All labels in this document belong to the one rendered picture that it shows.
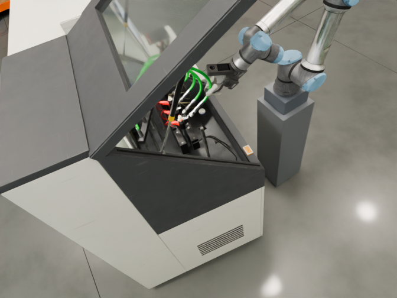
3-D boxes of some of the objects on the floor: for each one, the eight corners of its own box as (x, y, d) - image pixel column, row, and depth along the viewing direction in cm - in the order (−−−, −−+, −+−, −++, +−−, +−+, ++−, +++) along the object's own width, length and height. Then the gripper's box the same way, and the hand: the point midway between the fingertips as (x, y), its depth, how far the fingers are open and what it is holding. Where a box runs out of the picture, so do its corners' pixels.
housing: (188, 274, 201) (88, 149, 82) (151, 291, 198) (-10, 190, 79) (139, 136, 285) (54, -24, 165) (112, 148, 282) (5, -7, 163)
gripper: (250, 76, 120) (218, 105, 134) (243, 58, 124) (213, 87, 139) (236, 71, 115) (204, 101, 129) (228, 51, 119) (199, 83, 133)
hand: (205, 91), depth 131 cm, fingers closed
